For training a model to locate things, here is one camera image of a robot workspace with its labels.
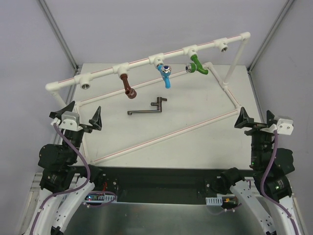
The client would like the white PVC pipe frame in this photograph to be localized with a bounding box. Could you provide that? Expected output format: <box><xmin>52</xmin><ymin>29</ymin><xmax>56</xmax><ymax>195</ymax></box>
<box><xmin>45</xmin><ymin>32</ymin><xmax>250</xmax><ymax>159</ymax></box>

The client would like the green plastic water faucet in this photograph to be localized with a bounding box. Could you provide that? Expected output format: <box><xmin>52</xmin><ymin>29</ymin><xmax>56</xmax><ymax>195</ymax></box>
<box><xmin>185</xmin><ymin>54</ymin><xmax>209</xmax><ymax>75</ymax></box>

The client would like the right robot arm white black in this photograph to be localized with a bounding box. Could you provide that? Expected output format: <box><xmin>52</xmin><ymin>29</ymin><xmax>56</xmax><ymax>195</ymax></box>
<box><xmin>211</xmin><ymin>107</ymin><xmax>304</xmax><ymax>235</ymax></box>

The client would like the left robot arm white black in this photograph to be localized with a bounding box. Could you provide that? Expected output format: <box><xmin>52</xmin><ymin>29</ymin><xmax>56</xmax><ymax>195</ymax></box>
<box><xmin>25</xmin><ymin>101</ymin><xmax>104</xmax><ymax>235</ymax></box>

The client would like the brown plastic water faucet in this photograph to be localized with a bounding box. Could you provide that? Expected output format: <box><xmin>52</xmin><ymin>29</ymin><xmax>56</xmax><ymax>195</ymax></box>
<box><xmin>120</xmin><ymin>73</ymin><xmax>137</xmax><ymax>99</ymax></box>

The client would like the blue plastic water faucet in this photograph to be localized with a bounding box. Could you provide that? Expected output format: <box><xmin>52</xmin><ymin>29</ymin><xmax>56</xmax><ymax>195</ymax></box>
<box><xmin>157</xmin><ymin>64</ymin><xmax>172</xmax><ymax>89</ymax></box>

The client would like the grey metal long-spout faucet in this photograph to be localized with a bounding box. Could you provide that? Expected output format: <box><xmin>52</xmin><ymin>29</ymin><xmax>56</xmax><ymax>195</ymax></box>
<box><xmin>127</xmin><ymin>96</ymin><xmax>167</xmax><ymax>116</ymax></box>

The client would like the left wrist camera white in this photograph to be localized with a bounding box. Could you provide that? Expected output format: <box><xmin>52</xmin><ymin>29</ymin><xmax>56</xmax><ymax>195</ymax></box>
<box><xmin>51</xmin><ymin>111</ymin><xmax>83</xmax><ymax>132</ymax></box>

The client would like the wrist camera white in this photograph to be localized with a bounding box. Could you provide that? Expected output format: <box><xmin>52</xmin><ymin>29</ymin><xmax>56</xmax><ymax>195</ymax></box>
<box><xmin>51</xmin><ymin>111</ymin><xmax>83</xmax><ymax>132</ymax></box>
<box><xmin>265</xmin><ymin>117</ymin><xmax>294</xmax><ymax>136</ymax></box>

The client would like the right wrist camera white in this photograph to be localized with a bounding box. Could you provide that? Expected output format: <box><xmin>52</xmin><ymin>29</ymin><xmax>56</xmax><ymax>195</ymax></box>
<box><xmin>265</xmin><ymin>117</ymin><xmax>294</xmax><ymax>136</ymax></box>

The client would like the left white cable duct board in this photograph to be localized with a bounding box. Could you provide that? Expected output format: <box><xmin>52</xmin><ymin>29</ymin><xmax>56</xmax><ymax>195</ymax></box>
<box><xmin>85</xmin><ymin>193</ymin><xmax>117</xmax><ymax>204</ymax></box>

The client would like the white cable duct board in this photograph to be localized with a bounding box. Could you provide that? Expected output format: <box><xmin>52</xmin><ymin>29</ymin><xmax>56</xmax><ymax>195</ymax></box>
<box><xmin>85</xmin><ymin>193</ymin><xmax>117</xmax><ymax>204</ymax></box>
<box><xmin>205</xmin><ymin>196</ymin><xmax>239</xmax><ymax>206</ymax></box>

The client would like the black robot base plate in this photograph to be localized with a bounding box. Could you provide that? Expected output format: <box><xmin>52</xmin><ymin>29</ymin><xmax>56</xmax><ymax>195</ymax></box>
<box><xmin>46</xmin><ymin>164</ymin><xmax>254</xmax><ymax>205</ymax></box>

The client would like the right white cable duct board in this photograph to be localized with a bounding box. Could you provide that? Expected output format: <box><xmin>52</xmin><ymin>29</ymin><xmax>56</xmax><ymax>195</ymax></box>
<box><xmin>205</xmin><ymin>196</ymin><xmax>239</xmax><ymax>206</ymax></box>

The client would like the aluminium enclosure frame post left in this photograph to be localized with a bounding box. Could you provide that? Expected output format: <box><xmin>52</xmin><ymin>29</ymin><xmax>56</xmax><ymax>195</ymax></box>
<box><xmin>36</xmin><ymin>0</ymin><xmax>79</xmax><ymax>73</ymax></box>

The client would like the aluminium enclosure frame post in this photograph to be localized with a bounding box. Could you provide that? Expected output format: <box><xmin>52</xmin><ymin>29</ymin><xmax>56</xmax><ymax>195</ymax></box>
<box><xmin>36</xmin><ymin>0</ymin><xmax>79</xmax><ymax>73</ymax></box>
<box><xmin>247</xmin><ymin>0</ymin><xmax>296</xmax><ymax>74</ymax></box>

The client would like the aluminium enclosure frame post right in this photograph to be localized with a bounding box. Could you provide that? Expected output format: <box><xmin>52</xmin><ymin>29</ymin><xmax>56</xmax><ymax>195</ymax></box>
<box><xmin>247</xmin><ymin>0</ymin><xmax>296</xmax><ymax>74</ymax></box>

